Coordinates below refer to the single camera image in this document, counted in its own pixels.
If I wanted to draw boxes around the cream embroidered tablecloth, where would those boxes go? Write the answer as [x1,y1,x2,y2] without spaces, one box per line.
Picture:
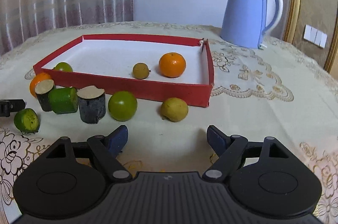
[1,22,337,223]

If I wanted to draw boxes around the small brown longan fruit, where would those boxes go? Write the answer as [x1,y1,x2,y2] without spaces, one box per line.
[132,62,151,79]

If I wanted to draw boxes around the green lime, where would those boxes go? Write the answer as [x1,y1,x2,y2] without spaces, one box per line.
[108,91,138,122]

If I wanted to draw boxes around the red shallow box tray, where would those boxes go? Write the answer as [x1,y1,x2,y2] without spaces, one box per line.
[33,34,214,107]

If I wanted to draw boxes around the large orange mandarin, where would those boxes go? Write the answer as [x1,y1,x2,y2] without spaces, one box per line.
[159,52,186,78]

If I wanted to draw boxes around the gold wall frame moulding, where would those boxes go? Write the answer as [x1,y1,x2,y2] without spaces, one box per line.
[283,0,337,77]

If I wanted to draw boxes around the small orange mandarin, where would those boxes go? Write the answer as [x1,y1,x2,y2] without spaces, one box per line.
[29,72,52,98]

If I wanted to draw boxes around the dark log piece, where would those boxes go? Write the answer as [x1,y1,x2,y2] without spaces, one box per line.
[34,79,55,112]
[77,86,106,124]

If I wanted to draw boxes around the green tomato-like fruit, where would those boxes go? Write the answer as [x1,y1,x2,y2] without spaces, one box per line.
[53,62,73,72]

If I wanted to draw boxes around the yellow-green round fruit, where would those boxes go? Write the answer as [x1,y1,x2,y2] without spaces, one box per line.
[160,98,188,122]

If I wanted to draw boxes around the dark green avocado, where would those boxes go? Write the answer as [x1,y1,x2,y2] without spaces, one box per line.
[14,108,40,134]

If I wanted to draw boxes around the light blue electric kettle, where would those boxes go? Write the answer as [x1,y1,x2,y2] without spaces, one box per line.
[220,0,283,49]

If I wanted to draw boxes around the white wall switch panel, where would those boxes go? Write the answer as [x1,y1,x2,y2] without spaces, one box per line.
[303,24,327,49]

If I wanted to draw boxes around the green cucumber piece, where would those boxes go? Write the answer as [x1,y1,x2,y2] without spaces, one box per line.
[48,87,78,114]

